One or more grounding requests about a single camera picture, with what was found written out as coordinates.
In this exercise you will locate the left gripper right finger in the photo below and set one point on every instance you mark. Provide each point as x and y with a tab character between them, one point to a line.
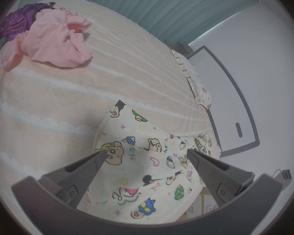
215	175

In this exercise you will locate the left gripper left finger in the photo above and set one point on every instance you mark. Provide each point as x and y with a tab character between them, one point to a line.
83	170

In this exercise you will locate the bed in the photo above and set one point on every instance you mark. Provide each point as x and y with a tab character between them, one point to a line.
117	72

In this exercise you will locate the wooden bedside table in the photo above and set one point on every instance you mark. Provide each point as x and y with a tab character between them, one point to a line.
205	201

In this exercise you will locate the cream figure printed pillow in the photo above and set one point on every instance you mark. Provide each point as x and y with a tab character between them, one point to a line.
208	146
142	180

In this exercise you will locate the white small printed pillow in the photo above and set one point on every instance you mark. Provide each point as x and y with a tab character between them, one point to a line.
198	87

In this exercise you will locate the pink garment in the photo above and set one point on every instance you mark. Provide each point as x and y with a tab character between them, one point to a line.
51	40

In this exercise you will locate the black purple flowered garment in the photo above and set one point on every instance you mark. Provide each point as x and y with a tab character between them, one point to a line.
13	24

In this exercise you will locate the blue-green curtain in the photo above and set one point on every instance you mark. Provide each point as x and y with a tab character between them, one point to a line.
176	6

